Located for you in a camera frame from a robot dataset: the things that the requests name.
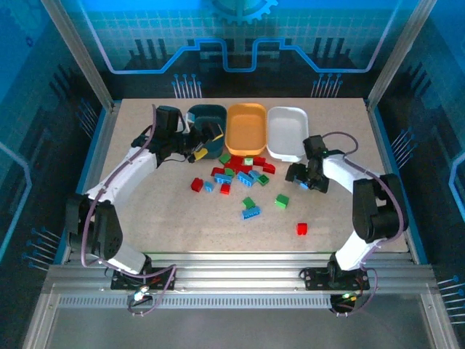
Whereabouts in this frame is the orange plastic container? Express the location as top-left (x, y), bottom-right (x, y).
top-left (225, 103), bottom-right (269, 156)

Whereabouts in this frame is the dark teal plastic container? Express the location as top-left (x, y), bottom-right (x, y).
top-left (188, 104), bottom-right (228, 160)

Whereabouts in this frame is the aluminium front beam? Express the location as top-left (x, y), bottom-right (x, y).
top-left (42, 252), bottom-right (439, 295)

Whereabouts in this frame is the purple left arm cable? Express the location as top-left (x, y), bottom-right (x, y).
top-left (80, 104), bottom-right (178, 316)

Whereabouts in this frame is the large red lego brick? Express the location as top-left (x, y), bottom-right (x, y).
top-left (227, 155), bottom-right (246, 174)

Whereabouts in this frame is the aluminium side rail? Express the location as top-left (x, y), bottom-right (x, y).
top-left (60, 101), bottom-right (123, 265)
top-left (365, 100), bottom-right (419, 262)

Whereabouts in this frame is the aluminium frame post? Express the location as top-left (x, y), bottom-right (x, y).
top-left (366, 0), bottom-right (439, 108)
top-left (40, 0), bottom-right (117, 110)

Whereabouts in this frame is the slotted grey cable duct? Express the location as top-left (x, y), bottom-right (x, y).
top-left (57, 296), bottom-right (335, 310)

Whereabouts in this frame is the white plastic container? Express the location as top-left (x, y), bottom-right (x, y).
top-left (267, 105), bottom-right (310, 163)

